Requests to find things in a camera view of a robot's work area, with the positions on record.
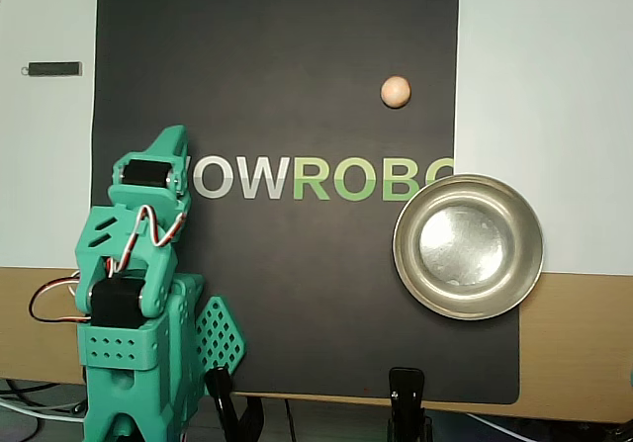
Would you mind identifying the black usb stick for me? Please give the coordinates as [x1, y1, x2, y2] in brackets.
[20, 60, 84, 78]

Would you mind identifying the metal bowl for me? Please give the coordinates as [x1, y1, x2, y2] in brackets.
[392, 173, 545, 321]

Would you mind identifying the black printed mat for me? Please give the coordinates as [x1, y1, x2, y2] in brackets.
[82, 0, 521, 406]

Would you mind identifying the black table clamp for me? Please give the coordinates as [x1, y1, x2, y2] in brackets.
[204, 365, 266, 442]

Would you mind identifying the white paper sheet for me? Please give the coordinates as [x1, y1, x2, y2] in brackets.
[0, 0, 633, 276]

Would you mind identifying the teal robot base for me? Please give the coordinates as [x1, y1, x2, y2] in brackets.
[196, 295, 247, 370]

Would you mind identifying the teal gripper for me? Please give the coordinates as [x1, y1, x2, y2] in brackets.
[107, 125, 194, 216]

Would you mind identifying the wooden ball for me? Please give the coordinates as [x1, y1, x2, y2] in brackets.
[380, 74, 412, 109]

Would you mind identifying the thin black hanging cable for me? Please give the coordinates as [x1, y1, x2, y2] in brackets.
[283, 398, 298, 442]

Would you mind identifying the right black clamp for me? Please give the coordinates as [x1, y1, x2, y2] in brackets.
[388, 366, 434, 442]

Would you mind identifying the red white black servo cable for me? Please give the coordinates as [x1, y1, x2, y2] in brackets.
[106, 204, 189, 276]
[28, 271, 94, 325]

